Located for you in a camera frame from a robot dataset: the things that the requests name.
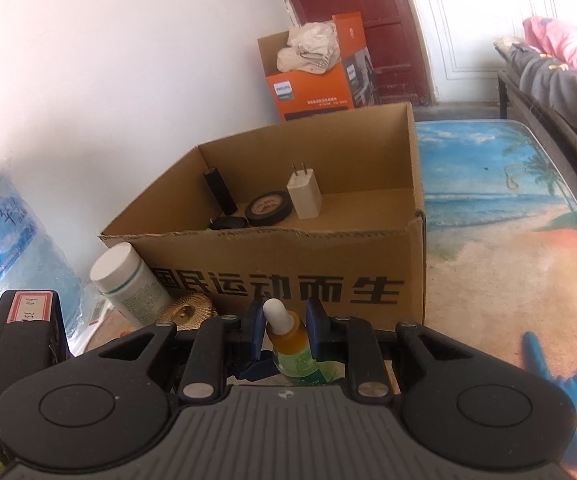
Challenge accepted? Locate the black cylinder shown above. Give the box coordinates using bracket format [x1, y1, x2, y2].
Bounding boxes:
[203, 166, 238, 216]

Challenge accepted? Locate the black tape roll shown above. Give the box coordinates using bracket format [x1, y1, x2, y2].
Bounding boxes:
[245, 190, 294, 227]

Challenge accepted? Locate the white capped bottle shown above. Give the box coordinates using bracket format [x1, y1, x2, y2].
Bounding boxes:
[90, 242, 172, 331]

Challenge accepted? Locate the gold lid jar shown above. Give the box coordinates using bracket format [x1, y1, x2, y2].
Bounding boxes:
[156, 294, 215, 331]

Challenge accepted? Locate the green dropper bottle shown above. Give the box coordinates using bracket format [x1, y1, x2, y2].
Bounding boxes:
[262, 298, 337, 386]

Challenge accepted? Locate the pink floral blanket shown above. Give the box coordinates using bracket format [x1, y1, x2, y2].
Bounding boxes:
[523, 15, 577, 96]

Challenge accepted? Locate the dark bed frame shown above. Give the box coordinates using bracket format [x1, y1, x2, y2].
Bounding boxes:
[496, 40, 577, 231]

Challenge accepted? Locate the small black oval object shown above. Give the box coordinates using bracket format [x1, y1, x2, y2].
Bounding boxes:
[209, 215, 246, 231]

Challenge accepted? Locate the white panel door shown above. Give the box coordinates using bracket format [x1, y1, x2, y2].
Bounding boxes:
[403, 0, 544, 106]

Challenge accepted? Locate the beach print table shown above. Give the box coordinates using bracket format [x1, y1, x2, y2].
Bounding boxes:
[71, 117, 577, 480]

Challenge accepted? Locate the white charger plug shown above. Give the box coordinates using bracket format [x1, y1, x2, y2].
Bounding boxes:
[286, 161, 323, 220]

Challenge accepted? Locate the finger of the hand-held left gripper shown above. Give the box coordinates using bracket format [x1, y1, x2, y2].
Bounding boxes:
[228, 360, 272, 382]

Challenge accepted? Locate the blue plastic bag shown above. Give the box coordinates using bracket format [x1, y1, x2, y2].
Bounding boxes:
[0, 160, 104, 356]

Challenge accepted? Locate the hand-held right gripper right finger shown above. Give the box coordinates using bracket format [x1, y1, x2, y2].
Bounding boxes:
[305, 297, 474, 401]

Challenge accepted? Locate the brown cardboard box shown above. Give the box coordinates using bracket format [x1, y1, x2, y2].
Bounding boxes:
[99, 101, 427, 333]

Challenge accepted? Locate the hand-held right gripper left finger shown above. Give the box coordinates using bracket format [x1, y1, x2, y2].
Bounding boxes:
[101, 297, 269, 401]

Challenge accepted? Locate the orange product box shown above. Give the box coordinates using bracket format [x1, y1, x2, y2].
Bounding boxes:
[257, 13, 382, 122]

